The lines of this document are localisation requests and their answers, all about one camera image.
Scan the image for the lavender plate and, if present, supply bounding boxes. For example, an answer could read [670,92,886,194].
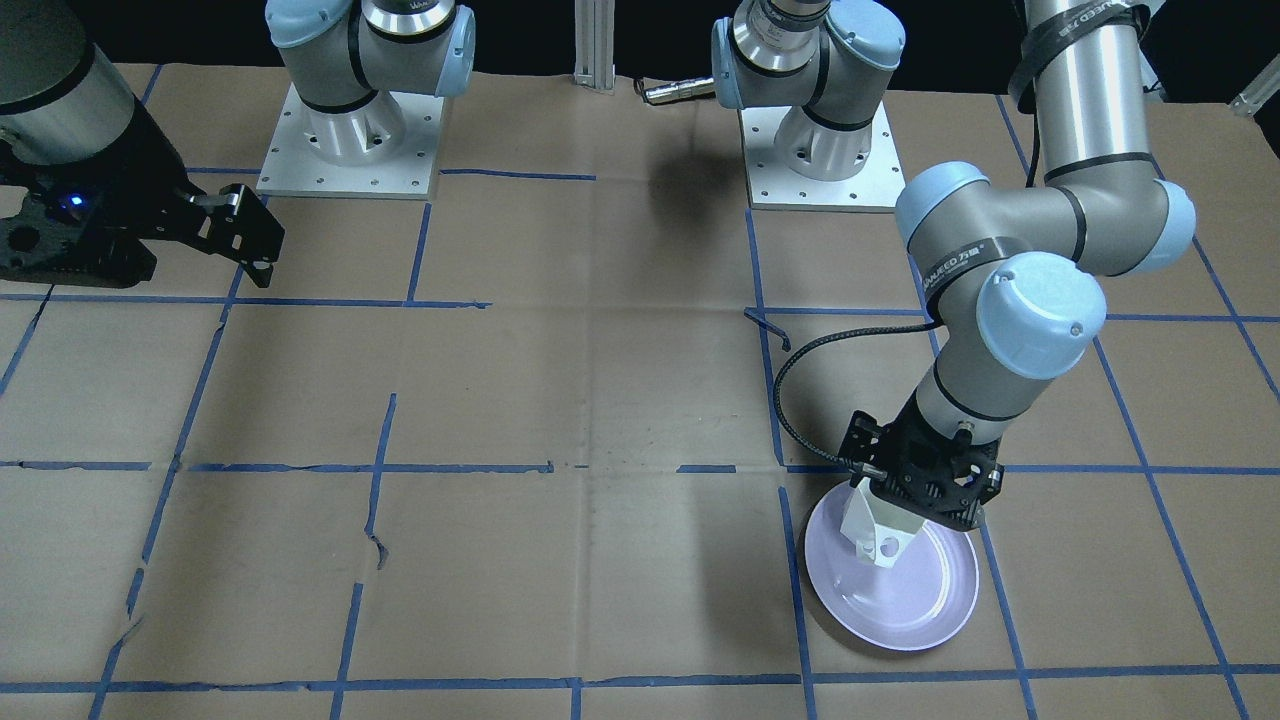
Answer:
[804,480,980,651]

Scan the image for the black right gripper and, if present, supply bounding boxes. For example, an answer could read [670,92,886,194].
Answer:
[1,102,285,290]

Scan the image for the aluminium frame post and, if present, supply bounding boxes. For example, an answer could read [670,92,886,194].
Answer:
[572,0,616,95]

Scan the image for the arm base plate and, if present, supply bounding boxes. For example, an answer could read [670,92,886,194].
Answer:
[256,87,449,201]
[739,104,905,213]

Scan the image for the brown paper table cover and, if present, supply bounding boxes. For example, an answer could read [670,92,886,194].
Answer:
[1,76,1277,719]

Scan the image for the white faceted cup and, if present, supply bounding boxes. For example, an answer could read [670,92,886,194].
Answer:
[838,478,925,568]

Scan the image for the silver flashlight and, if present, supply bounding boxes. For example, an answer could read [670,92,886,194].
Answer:
[634,77,716,106]

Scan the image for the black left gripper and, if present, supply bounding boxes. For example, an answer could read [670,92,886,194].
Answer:
[838,398,1004,530]

